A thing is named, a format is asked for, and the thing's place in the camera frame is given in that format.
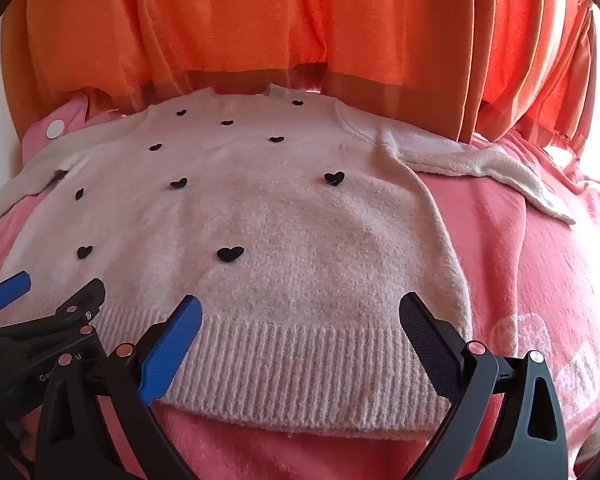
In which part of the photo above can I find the white sweater with black hearts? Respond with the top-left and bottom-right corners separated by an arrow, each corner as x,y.
0,86 -> 577,442

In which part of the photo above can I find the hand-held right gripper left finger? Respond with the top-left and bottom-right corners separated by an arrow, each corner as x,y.
34,294 -> 203,480

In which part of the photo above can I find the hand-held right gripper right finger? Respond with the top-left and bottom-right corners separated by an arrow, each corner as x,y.
399,291 -> 571,480

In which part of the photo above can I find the pink blanket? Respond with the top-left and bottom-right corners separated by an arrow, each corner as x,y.
0,110 -> 600,480

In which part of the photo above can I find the pink pillow with white dot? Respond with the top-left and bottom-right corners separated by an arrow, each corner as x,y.
21,91 -> 126,163

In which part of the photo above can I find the orange curtain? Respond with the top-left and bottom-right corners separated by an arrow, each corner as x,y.
2,0 -> 600,148

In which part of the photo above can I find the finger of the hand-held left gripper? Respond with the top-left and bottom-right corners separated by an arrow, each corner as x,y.
0,278 -> 107,342
0,271 -> 33,319

